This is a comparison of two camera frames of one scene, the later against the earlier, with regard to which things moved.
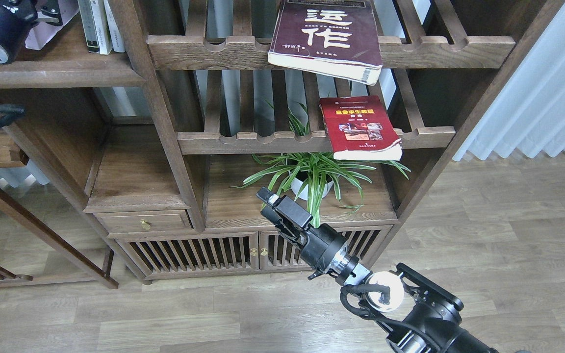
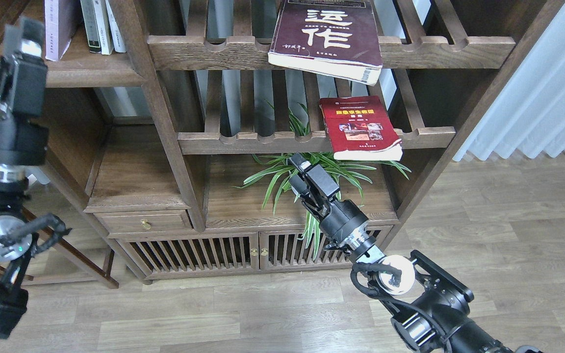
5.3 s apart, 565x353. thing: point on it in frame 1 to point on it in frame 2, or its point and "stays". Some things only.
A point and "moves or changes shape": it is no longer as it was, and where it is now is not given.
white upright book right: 116,38 stays
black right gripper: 319,244 to 341,220
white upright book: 101,26 stays
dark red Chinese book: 338,37 stays
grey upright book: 89,25 stays
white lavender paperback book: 40,32 moves or changes shape
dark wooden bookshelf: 178,113 stays
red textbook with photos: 358,128 stays
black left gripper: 8,22 to 16,139
